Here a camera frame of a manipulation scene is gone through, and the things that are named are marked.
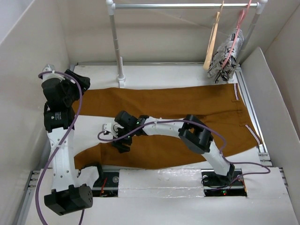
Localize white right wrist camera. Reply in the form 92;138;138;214
102;123;113;135

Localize white metal clothes rack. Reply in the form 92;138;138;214
105;0;267;88

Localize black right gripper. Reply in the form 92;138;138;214
112;125;135;152

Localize aluminium frame rail right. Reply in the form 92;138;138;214
235;67;287;188

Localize aluminium frame rail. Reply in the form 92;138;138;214
15;65;76;225
235;67;287;188

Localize aluminium frame rail left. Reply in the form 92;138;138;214
15;65;76;225

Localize beige wooden hanger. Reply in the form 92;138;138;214
203;1;224;71

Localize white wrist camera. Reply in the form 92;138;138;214
102;123;113;135
42;64;56;82

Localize pink hanger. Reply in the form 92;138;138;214
221;0;252;70

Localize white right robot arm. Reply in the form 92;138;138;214
112;111;235;188

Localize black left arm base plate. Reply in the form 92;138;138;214
92;170;120;197

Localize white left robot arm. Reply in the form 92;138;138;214
40;69;105;216

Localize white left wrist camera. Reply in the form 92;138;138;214
42;64;56;82

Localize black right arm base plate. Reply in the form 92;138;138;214
201;169;247;197

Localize white black printed garment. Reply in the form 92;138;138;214
207;29;244;83

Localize brown trousers with striped trim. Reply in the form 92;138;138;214
73;84;262;169

